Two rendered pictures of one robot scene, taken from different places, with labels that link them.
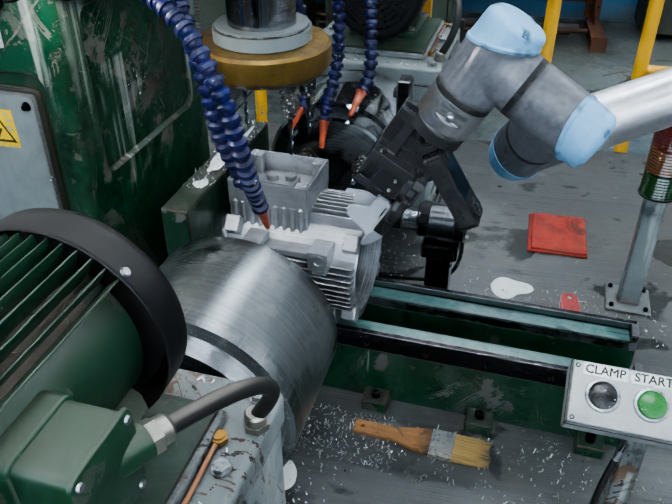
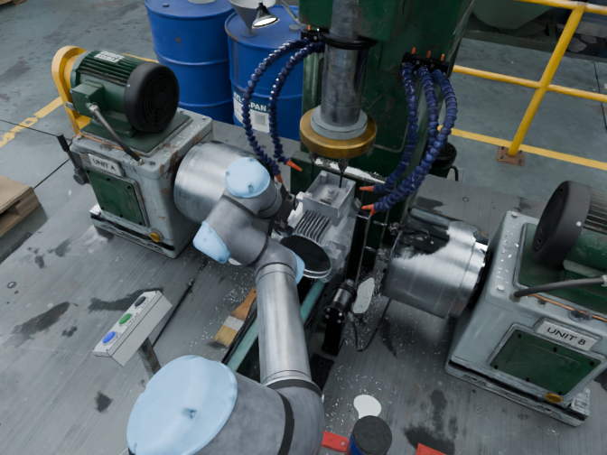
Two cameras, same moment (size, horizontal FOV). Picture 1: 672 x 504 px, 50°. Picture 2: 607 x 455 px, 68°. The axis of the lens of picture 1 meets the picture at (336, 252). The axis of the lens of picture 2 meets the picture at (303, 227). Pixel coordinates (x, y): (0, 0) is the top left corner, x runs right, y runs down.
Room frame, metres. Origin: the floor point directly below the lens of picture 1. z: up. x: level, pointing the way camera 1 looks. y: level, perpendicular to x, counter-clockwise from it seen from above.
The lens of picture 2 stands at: (0.97, -0.80, 1.92)
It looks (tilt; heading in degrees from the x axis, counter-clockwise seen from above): 46 degrees down; 96
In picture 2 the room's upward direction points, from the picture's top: 3 degrees clockwise
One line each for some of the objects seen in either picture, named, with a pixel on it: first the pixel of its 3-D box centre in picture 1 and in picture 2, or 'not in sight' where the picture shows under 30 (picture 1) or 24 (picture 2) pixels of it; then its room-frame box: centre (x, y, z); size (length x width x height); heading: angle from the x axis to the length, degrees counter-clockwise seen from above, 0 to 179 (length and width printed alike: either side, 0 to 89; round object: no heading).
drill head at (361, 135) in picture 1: (354, 141); (442, 265); (1.25, -0.03, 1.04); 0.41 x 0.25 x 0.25; 164
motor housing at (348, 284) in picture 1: (306, 247); (320, 232); (0.93, 0.04, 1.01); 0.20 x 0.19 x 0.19; 72
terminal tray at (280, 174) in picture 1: (280, 190); (329, 199); (0.94, 0.08, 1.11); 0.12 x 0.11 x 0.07; 72
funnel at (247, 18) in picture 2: not in sight; (253, 21); (0.37, 1.58, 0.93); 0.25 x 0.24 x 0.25; 79
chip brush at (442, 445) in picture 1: (421, 440); (239, 315); (0.73, -0.13, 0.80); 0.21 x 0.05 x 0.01; 73
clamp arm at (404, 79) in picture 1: (402, 156); (356, 252); (1.02, -0.10, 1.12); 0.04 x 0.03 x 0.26; 74
